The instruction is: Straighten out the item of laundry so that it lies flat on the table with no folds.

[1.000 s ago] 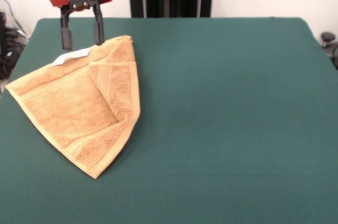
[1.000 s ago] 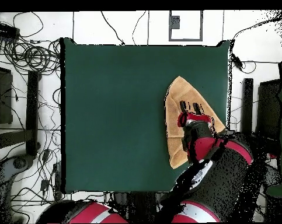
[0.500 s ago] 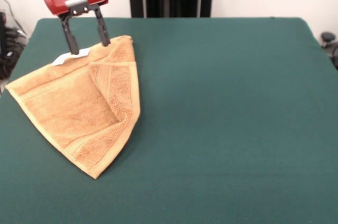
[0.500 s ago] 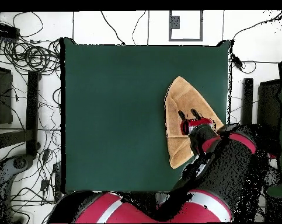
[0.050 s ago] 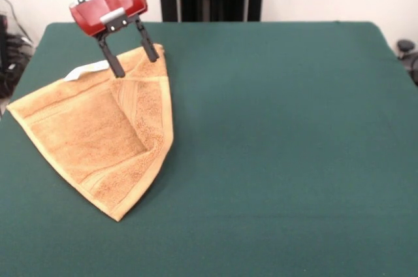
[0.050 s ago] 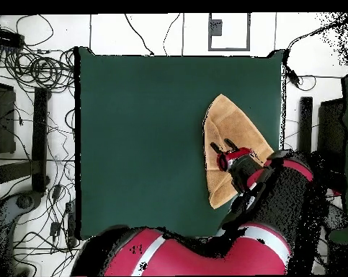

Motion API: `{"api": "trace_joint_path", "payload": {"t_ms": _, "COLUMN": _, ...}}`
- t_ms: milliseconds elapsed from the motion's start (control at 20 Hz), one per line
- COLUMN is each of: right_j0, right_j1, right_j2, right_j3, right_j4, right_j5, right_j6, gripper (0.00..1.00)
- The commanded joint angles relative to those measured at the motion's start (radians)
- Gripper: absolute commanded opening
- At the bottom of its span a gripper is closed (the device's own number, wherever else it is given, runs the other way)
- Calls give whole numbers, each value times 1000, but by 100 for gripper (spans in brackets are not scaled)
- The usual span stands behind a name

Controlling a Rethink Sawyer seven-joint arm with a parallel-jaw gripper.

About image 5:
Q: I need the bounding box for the dark green table cloth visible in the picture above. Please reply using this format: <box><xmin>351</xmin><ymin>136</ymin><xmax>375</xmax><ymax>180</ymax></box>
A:
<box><xmin>0</xmin><ymin>20</ymin><xmax>418</xmax><ymax>277</ymax></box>

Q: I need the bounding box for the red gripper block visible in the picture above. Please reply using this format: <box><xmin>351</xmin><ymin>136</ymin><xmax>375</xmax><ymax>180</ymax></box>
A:
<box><xmin>68</xmin><ymin>0</ymin><xmax>160</xmax><ymax>79</ymax></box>

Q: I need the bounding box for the grey office chair base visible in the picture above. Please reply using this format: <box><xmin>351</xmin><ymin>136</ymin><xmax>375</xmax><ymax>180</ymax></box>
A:
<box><xmin>396</xmin><ymin>39</ymin><xmax>418</xmax><ymax>87</ymax></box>

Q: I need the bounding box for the tan terry towel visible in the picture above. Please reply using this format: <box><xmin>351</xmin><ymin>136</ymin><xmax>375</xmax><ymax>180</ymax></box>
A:
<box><xmin>5</xmin><ymin>43</ymin><xmax>174</xmax><ymax>222</ymax></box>

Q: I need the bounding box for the black equipment pile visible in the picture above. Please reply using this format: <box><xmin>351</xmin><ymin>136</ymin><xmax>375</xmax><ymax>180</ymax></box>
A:
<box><xmin>0</xmin><ymin>14</ymin><xmax>35</xmax><ymax>100</ymax></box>

